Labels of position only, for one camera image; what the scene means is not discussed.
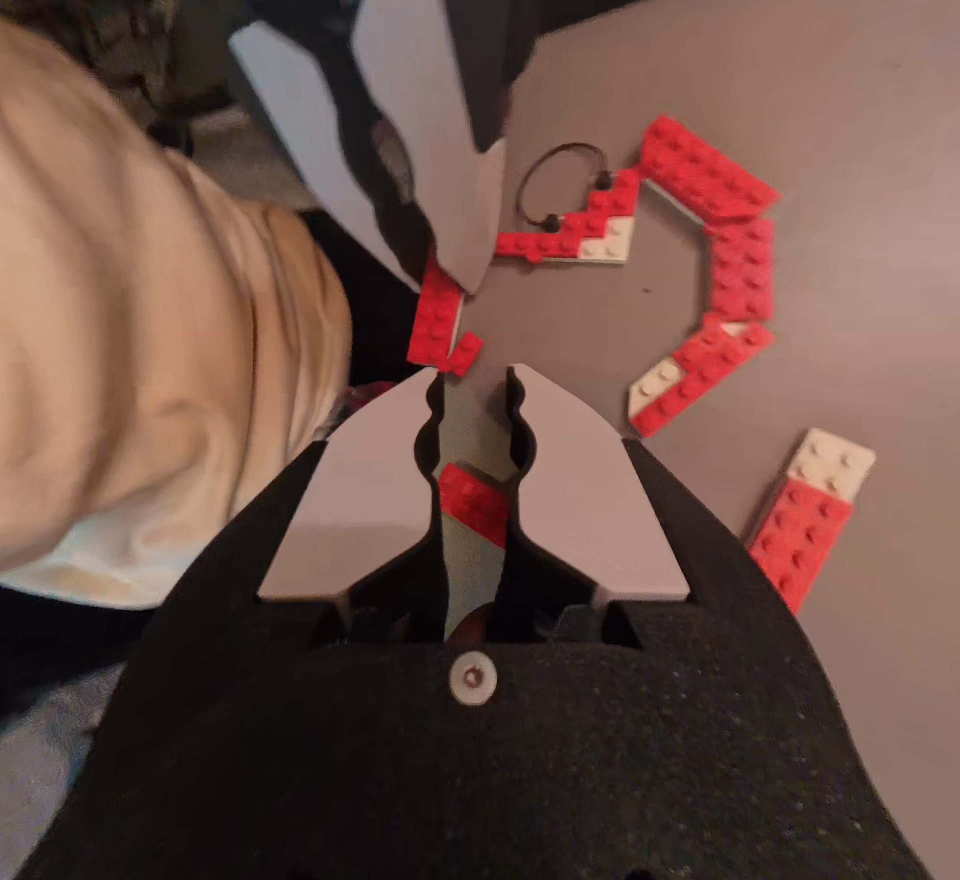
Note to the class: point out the long red brick strip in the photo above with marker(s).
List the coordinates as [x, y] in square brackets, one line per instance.
[472, 501]

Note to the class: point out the small red brick plate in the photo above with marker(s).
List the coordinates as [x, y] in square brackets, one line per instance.
[435, 317]

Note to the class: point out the person's cream shirt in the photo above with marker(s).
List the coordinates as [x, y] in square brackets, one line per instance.
[150, 332]

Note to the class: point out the red white brick plate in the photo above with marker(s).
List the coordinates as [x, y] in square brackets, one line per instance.
[799, 535]

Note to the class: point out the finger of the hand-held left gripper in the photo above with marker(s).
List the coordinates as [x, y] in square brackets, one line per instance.
[300, 122]
[420, 107]

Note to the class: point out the person's dark pants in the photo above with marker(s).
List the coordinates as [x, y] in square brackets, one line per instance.
[52, 647]

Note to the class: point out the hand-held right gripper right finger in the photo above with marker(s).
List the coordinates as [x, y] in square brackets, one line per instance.
[600, 505]

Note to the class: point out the grey desk with brown edge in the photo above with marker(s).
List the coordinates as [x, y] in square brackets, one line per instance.
[862, 145]

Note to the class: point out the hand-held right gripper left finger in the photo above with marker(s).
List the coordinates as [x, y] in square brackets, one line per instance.
[345, 505]

